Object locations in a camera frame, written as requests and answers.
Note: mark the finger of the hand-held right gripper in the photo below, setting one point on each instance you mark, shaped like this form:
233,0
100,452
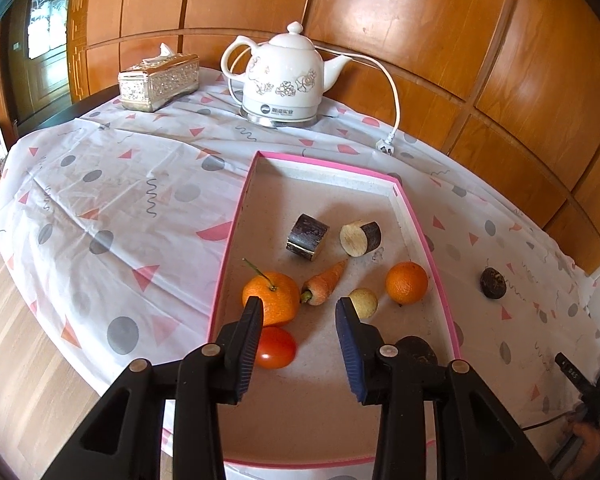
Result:
569,371

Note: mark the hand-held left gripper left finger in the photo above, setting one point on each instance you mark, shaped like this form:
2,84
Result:
247,355

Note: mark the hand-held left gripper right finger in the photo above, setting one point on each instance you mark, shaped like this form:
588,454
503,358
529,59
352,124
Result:
350,355

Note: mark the red tomato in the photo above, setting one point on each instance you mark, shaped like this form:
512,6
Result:
277,347

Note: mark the small yellow fruit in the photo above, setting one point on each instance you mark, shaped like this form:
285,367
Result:
365,302

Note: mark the orange with stem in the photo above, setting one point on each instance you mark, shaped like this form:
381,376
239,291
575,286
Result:
280,300

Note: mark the dark water chestnut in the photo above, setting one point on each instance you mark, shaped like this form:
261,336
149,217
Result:
492,282
422,352

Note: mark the pink-edged cardboard tray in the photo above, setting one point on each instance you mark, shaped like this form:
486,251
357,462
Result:
300,410

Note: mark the small carrot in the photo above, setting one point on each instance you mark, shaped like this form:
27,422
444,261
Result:
325,282

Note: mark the round orange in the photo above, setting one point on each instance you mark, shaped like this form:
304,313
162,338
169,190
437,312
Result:
406,282

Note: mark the sugarcane piece with pale end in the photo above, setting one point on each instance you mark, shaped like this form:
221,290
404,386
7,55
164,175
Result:
357,240

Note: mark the dark sugarcane piece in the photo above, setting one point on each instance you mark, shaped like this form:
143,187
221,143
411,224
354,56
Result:
307,235

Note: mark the person's right hand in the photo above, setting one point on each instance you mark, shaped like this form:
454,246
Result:
590,440

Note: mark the white patterned tablecloth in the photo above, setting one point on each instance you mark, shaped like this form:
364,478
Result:
105,200

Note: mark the silver kettle base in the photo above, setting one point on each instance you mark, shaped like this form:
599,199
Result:
280,120

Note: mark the white floral ceramic kettle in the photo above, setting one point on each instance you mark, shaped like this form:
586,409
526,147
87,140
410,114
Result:
280,75

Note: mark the white tissue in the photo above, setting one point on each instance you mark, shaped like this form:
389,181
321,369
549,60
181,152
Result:
166,50

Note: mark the wooden door with glass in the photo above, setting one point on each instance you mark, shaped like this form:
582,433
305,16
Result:
42,80

